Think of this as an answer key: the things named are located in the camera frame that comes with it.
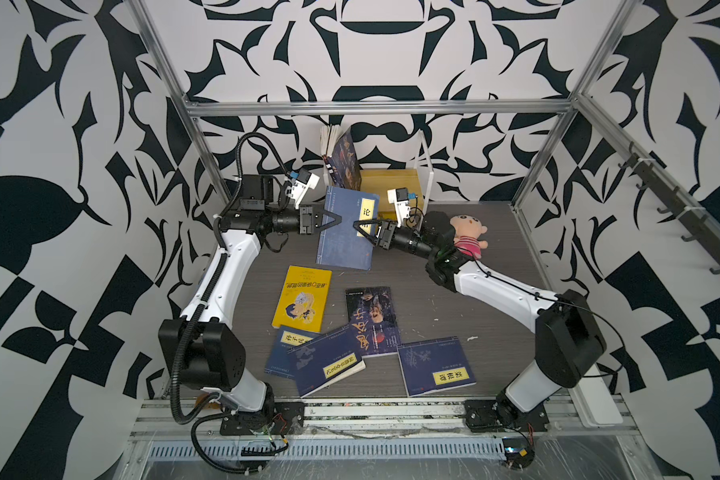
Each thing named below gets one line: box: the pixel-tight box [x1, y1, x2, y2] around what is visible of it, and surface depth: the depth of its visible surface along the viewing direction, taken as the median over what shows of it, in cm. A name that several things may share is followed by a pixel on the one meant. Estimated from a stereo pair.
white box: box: [567, 363, 623, 428], surface depth 74 cm
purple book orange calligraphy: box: [321, 124, 362, 191], surface depth 83 cm
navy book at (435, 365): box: [397, 336, 477, 398], surface depth 83 cm
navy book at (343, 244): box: [317, 185, 380, 271], surface depth 72 cm
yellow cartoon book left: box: [271, 265, 333, 333], surface depth 95 cm
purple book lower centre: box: [345, 286, 401, 357], surface depth 91 cm
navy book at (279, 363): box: [264, 325, 321, 380], surface depth 86 cm
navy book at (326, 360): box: [287, 324, 366, 398], surface depth 83 cm
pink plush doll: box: [450, 214, 489, 259], surface depth 107 cm
